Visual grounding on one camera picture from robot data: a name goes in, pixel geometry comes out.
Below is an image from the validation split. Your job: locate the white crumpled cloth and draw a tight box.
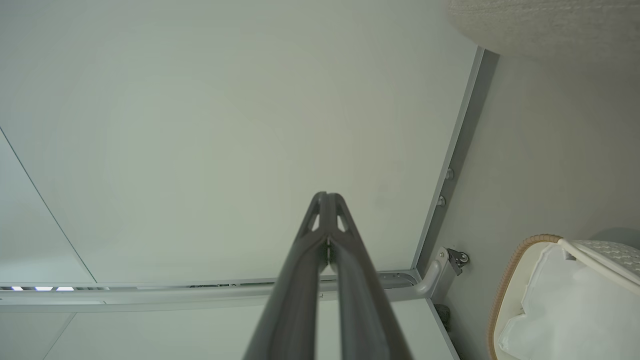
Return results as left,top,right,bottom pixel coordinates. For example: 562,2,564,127
497,244,640,360

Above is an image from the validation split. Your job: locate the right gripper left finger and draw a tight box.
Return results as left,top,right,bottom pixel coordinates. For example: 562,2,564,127
243,191,331,360

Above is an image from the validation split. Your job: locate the aluminium partition frame post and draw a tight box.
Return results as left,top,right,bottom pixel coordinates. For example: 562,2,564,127
411,46,501,301

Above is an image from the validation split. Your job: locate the aluminium partition frame rail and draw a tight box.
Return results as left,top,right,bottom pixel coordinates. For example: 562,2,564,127
0,270,443,313

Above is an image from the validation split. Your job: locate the grey fabric sofa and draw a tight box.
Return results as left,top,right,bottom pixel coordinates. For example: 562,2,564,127
446,0,640,68

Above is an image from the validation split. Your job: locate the small metal caster wheel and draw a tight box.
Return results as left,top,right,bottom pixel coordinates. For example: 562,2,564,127
446,247,471,277

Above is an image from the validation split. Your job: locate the wicker rimmed laundry basket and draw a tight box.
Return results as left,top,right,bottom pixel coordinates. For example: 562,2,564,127
487,233,640,360

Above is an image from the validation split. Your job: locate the white fabric basket handle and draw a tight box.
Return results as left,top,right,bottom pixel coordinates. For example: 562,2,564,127
557,238,640,296

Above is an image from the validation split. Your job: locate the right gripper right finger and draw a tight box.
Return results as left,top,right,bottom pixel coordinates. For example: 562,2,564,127
327,191,414,360

